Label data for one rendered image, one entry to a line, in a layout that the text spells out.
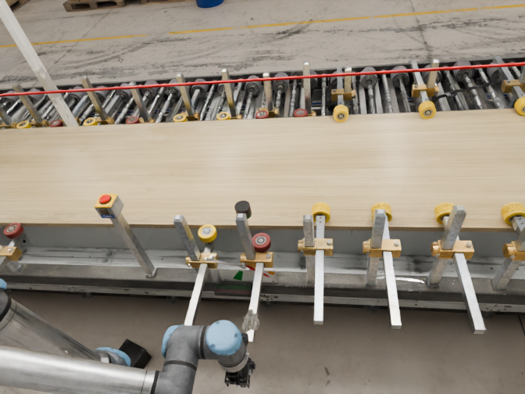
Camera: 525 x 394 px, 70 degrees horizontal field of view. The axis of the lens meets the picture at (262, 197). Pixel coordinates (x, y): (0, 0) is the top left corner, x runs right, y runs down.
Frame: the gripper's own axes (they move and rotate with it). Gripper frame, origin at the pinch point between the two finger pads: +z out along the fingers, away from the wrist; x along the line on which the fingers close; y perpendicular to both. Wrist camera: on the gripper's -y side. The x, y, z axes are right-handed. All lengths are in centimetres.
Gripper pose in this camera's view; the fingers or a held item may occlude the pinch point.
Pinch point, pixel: (245, 373)
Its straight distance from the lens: 143.5
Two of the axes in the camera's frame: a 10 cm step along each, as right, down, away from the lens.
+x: 9.9, -0.2, -1.7
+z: 1.3, 6.9, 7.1
